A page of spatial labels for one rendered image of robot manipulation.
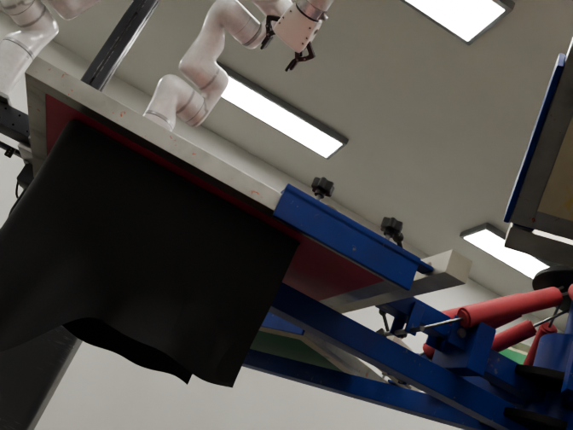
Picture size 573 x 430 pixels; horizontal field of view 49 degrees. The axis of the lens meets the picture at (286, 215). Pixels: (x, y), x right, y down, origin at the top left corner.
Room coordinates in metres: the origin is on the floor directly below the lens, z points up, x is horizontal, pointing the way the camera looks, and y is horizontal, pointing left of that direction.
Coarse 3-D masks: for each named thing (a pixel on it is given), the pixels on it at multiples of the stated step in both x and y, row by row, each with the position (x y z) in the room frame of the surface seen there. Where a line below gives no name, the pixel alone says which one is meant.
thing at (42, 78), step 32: (32, 64) 0.95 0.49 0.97; (32, 96) 1.03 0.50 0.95; (64, 96) 0.97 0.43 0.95; (96, 96) 0.97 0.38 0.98; (32, 128) 1.19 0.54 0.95; (128, 128) 0.99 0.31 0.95; (160, 128) 1.00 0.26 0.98; (32, 160) 1.39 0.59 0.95; (192, 160) 1.01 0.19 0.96; (256, 192) 1.04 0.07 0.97; (384, 288) 1.19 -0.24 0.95
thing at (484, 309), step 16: (544, 288) 1.43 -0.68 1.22; (560, 288) 1.54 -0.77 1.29; (480, 304) 1.39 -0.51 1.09; (496, 304) 1.39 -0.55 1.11; (512, 304) 1.39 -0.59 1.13; (528, 304) 1.40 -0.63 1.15; (544, 304) 1.41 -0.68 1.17; (560, 304) 1.44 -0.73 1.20; (448, 320) 1.39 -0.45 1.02; (464, 320) 1.39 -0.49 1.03; (480, 320) 1.38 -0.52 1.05; (496, 320) 1.40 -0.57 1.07; (512, 320) 1.63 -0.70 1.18; (528, 320) 1.70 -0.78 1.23; (544, 320) 1.68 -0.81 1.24; (496, 336) 1.75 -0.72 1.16; (512, 336) 1.72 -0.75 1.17; (528, 336) 1.70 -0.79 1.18; (432, 352) 1.76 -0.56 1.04; (528, 352) 1.81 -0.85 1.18
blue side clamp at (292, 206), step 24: (288, 192) 1.04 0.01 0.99; (288, 216) 1.05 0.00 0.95; (312, 216) 1.05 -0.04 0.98; (336, 216) 1.06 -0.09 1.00; (336, 240) 1.07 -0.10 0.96; (360, 240) 1.08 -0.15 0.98; (384, 240) 1.09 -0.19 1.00; (384, 264) 1.09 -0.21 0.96; (408, 264) 1.10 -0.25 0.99; (408, 288) 1.10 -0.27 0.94
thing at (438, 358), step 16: (448, 336) 1.41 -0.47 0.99; (480, 336) 1.39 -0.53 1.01; (448, 352) 1.48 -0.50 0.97; (464, 352) 1.41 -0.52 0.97; (480, 352) 1.39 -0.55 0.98; (496, 352) 1.46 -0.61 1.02; (448, 368) 1.46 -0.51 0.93; (464, 368) 1.40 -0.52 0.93; (480, 368) 1.39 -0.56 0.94; (496, 368) 1.46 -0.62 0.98; (512, 368) 1.47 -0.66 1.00; (480, 384) 1.68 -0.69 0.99; (496, 384) 1.51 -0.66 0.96; (512, 384) 1.47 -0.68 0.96; (528, 384) 1.48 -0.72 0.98; (512, 400) 1.61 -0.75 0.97; (528, 400) 1.53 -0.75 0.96
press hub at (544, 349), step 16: (544, 272) 1.52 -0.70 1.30; (560, 272) 1.47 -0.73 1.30; (544, 336) 1.54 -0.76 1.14; (560, 336) 1.49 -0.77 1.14; (544, 352) 1.52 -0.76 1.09; (560, 352) 1.48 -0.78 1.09; (528, 368) 1.44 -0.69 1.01; (544, 368) 1.41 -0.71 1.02; (560, 368) 1.47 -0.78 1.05; (544, 384) 1.46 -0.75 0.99; (560, 384) 1.40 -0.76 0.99; (544, 400) 1.49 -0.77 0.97; (560, 400) 1.46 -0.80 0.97; (512, 416) 1.45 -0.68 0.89; (528, 416) 1.41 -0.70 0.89; (544, 416) 1.39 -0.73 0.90; (560, 416) 1.46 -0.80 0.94
